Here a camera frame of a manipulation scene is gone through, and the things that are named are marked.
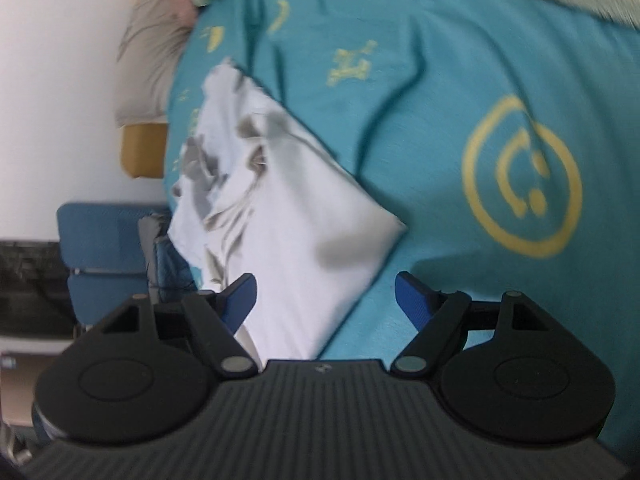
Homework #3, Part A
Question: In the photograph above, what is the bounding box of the blue folding chair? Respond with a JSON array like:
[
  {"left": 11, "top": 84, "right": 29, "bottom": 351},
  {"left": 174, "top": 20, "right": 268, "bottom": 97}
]
[{"left": 56, "top": 201, "right": 201, "bottom": 333}]

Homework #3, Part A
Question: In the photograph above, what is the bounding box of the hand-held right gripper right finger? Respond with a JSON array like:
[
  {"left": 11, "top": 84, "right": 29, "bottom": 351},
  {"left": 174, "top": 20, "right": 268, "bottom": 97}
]
[{"left": 390, "top": 271, "right": 551, "bottom": 377}]

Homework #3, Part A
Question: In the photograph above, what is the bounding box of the teal printed bed sheet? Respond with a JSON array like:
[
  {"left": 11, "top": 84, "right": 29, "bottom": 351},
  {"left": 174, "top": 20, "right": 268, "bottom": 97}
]
[{"left": 162, "top": 0, "right": 640, "bottom": 471}]

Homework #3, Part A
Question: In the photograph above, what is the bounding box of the light grey t-shirt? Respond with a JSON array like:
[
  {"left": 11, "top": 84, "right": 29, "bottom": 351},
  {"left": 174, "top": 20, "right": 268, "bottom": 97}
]
[{"left": 167, "top": 57, "right": 408, "bottom": 361}]

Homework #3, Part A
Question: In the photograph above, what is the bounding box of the yellow padded headboard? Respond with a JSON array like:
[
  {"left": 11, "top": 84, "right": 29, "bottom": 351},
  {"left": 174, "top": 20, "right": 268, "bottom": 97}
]
[{"left": 121, "top": 122, "right": 169, "bottom": 179}]

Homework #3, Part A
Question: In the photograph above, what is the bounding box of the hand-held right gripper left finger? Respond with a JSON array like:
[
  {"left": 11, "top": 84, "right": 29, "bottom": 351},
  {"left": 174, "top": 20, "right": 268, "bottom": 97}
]
[{"left": 102, "top": 272, "right": 260, "bottom": 378}]

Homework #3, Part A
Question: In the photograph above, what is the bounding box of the grey pillow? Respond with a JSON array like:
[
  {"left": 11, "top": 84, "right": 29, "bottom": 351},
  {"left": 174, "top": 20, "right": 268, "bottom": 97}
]
[{"left": 115, "top": 0, "right": 197, "bottom": 127}]

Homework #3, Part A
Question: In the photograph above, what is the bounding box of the grey cloth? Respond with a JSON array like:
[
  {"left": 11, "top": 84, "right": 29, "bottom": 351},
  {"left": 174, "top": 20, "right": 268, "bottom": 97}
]
[{"left": 139, "top": 212, "right": 176, "bottom": 281}]

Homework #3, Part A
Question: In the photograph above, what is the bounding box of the dark barred window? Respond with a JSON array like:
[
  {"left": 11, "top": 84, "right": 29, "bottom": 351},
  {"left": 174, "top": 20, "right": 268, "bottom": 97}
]
[{"left": 0, "top": 241, "right": 77, "bottom": 337}]

